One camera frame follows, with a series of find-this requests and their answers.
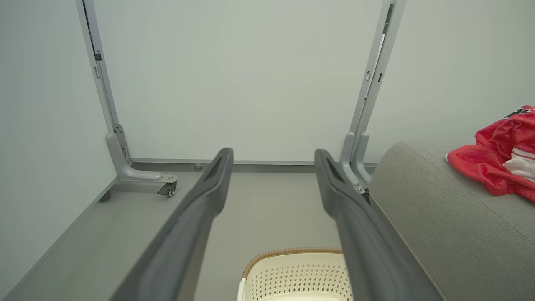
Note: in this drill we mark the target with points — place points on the red and white garment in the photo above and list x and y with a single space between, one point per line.
489 159

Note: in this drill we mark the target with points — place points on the grey fabric sofa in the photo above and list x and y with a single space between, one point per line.
459 234

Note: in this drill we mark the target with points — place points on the black caster wheel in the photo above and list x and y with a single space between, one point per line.
168 190

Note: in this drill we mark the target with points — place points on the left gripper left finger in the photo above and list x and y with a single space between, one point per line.
184 234

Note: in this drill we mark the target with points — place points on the beige perforated laundry basket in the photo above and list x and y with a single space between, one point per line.
292 280

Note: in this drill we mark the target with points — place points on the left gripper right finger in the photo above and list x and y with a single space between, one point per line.
368 242

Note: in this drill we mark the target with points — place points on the grey partition frame leg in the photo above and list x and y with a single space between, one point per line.
125 169
368 96

